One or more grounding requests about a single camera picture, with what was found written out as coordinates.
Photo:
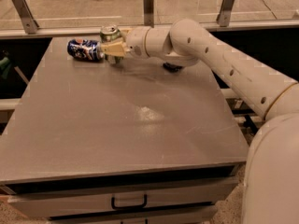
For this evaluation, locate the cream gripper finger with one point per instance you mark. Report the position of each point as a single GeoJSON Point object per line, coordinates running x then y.
{"type": "Point", "coordinates": [116, 48]}
{"type": "Point", "coordinates": [125, 32]}

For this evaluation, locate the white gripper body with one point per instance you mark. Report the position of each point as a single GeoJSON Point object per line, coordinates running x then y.
{"type": "Point", "coordinates": [135, 41]}

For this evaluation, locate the green soda can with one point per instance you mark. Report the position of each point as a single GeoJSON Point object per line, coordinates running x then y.
{"type": "Point", "coordinates": [108, 34]}

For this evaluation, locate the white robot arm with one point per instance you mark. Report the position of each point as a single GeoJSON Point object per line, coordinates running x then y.
{"type": "Point", "coordinates": [271, 181]}

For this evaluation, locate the blue pepsi can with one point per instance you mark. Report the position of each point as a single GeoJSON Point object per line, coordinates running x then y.
{"type": "Point", "coordinates": [85, 49]}

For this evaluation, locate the dark blue snack bag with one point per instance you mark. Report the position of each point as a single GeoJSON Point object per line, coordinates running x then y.
{"type": "Point", "coordinates": [171, 68]}

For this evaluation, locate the green object at left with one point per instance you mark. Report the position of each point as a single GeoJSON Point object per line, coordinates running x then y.
{"type": "Point", "coordinates": [5, 65]}

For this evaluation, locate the black metal stand leg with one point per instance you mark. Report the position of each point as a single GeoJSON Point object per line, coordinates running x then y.
{"type": "Point", "coordinates": [248, 123]}

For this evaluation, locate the upper grey drawer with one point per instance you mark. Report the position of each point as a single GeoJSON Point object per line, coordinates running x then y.
{"type": "Point", "coordinates": [88, 201]}

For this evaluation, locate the grey drawer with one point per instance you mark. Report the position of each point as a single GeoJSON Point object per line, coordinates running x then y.
{"type": "Point", "coordinates": [88, 201]}
{"type": "Point", "coordinates": [176, 214]}

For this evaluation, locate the lower grey drawer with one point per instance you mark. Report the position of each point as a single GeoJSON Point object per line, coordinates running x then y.
{"type": "Point", "coordinates": [176, 214]}

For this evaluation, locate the middle metal railing bracket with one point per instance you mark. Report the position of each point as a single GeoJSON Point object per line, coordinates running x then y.
{"type": "Point", "coordinates": [148, 7]}

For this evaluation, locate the metal railing bracket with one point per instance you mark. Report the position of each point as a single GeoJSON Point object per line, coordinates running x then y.
{"type": "Point", "coordinates": [223, 19]}
{"type": "Point", "coordinates": [28, 22]}
{"type": "Point", "coordinates": [148, 7]}

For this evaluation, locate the left metal railing bracket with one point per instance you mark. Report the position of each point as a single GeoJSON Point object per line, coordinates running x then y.
{"type": "Point", "coordinates": [28, 22]}

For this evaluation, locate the right metal railing bracket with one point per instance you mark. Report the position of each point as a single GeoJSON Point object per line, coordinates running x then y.
{"type": "Point", "coordinates": [223, 19]}

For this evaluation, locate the black upper drawer handle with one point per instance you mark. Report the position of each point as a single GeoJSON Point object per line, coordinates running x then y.
{"type": "Point", "coordinates": [137, 202]}

